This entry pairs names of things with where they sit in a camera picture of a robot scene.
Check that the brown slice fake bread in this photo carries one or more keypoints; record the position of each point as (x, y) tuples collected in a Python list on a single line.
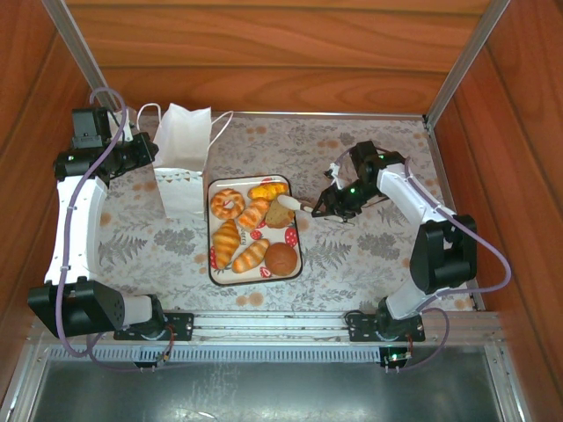
[(279, 216)]

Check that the yellow orange fake bread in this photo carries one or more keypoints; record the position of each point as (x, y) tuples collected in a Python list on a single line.
[(268, 191)]

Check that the white paper bag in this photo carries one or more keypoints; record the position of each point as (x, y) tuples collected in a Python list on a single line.
[(182, 140)]

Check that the short striped fake bread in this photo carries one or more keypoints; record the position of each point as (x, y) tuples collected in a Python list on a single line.
[(253, 215)]

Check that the round brown fake bun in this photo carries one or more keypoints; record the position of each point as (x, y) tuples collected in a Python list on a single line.
[(281, 258)]

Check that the long striped fake loaf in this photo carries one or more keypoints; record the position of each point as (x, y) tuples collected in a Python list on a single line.
[(250, 256)]

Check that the fake croissant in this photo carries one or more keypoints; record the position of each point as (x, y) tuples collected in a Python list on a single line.
[(226, 244)]

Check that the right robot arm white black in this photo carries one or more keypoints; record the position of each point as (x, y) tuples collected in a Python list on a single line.
[(409, 198)]

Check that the floral tablecloth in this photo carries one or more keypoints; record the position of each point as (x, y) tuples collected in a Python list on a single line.
[(352, 264)]

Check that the strawberry print tray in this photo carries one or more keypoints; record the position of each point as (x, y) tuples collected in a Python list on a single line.
[(257, 278)]

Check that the circuit board with green light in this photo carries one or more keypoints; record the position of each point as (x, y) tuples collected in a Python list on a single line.
[(396, 357)]

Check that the grey metal sheet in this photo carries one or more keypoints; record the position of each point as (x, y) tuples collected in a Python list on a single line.
[(281, 391)]

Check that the aluminium table edge rail long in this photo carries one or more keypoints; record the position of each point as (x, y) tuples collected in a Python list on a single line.
[(330, 115)]

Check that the aluminium table edge rail short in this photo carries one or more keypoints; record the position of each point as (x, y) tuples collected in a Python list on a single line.
[(444, 176)]

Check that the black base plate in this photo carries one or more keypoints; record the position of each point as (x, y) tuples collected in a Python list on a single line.
[(180, 323), (360, 325)]

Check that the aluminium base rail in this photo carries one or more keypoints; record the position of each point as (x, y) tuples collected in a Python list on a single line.
[(272, 327)]

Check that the aluminium frame post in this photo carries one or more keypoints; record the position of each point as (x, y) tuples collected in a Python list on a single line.
[(72, 39), (470, 53)]

